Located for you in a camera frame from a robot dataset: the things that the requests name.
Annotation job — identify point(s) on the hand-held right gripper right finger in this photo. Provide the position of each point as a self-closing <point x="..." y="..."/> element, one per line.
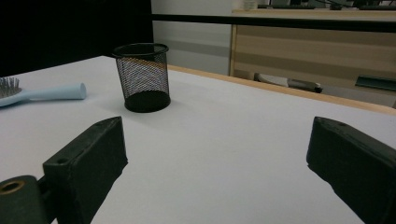
<point x="355" y="161"/>

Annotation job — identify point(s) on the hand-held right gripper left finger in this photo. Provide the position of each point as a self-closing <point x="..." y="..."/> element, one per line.
<point x="84" y="155"/>

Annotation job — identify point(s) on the light blue hairbrush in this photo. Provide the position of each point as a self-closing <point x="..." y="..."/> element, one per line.
<point x="46" y="92"/>

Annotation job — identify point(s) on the black mesh pen holder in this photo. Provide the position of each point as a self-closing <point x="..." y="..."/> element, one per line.
<point x="144" y="77"/>

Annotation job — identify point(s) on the dark green flat object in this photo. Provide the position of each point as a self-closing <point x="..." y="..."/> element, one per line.
<point x="376" y="83"/>

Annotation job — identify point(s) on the grey chair base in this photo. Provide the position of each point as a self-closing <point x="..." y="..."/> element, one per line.
<point x="289" y="82"/>

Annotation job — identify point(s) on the light wooden desk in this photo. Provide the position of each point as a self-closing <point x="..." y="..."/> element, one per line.
<point x="311" y="49"/>

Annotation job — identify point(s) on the black metal rail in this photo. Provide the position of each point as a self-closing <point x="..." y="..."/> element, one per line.
<point x="280" y="22"/>

